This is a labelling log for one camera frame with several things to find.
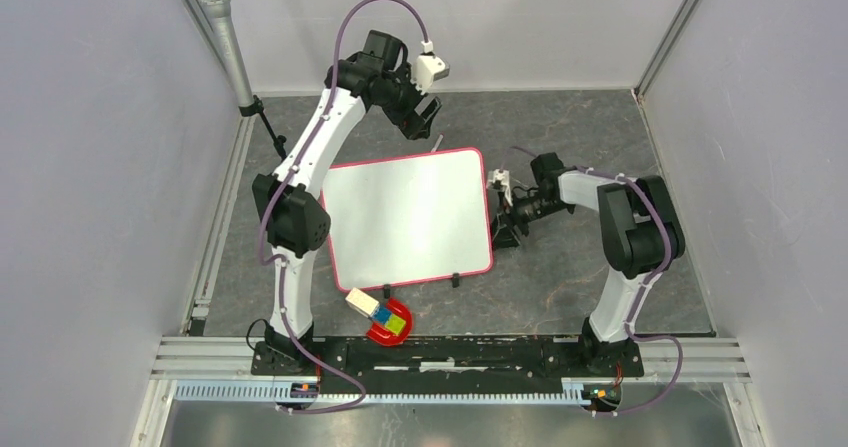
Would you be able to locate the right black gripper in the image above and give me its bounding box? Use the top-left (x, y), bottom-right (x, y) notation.
top-left (488, 189), bottom-right (571, 251)

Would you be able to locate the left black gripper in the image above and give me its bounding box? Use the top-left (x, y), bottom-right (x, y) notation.
top-left (374, 62), bottom-right (443, 141)

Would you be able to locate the pink framed whiteboard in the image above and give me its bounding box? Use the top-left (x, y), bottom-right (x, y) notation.
top-left (321, 147), bottom-right (494, 292)

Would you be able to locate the silver microphone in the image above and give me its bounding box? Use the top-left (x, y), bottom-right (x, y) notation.
top-left (200, 0), bottom-right (257, 117)

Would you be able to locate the red whiteboard marker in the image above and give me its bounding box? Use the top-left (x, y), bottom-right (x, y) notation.
top-left (430, 133), bottom-right (444, 152)

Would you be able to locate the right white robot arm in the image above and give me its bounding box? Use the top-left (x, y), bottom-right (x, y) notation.
top-left (486, 153), bottom-right (685, 375)

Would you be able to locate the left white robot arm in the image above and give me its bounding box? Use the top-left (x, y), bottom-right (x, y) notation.
top-left (252, 30), bottom-right (450, 375)

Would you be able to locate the green toy brick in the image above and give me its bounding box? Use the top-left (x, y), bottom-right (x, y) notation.
top-left (384, 314), bottom-right (407, 336)

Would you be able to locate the blue toy brick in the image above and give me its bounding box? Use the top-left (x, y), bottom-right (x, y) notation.
top-left (370, 305), bottom-right (393, 325)

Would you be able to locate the red curved toy base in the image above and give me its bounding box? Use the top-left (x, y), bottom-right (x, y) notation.
top-left (366, 298), bottom-right (414, 347)

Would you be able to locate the white toy brick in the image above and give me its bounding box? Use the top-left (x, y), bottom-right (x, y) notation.
top-left (345, 288), bottom-right (381, 318)

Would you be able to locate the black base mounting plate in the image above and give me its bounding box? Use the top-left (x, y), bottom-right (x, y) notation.
top-left (251, 335), bottom-right (645, 396)

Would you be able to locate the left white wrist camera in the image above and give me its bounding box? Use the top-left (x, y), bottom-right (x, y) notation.
top-left (411, 53), bottom-right (450, 94)

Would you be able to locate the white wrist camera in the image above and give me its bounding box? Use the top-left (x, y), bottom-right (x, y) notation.
top-left (486, 168), bottom-right (513, 207)
top-left (411, 53), bottom-right (450, 94)

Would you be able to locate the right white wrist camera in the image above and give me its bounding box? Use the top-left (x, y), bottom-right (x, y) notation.
top-left (486, 168), bottom-right (513, 207)

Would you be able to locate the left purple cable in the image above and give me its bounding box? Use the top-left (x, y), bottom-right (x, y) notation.
top-left (255, 0), bottom-right (435, 416)

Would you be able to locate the purple cable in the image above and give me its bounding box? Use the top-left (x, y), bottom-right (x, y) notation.
top-left (255, 0), bottom-right (435, 416)
top-left (498, 145), bottom-right (685, 417)

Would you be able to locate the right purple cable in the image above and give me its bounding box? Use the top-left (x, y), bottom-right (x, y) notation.
top-left (498, 145), bottom-right (685, 417)

